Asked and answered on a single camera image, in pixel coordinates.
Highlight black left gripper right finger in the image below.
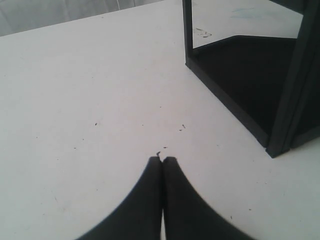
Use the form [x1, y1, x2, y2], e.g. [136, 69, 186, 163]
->
[162, 156, 252, 240]

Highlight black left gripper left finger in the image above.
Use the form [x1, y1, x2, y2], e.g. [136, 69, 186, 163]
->
[79, 156, 163, 240]

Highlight black metal shelf rack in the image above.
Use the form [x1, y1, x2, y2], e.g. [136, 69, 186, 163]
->
[182, 0, 320, 158]

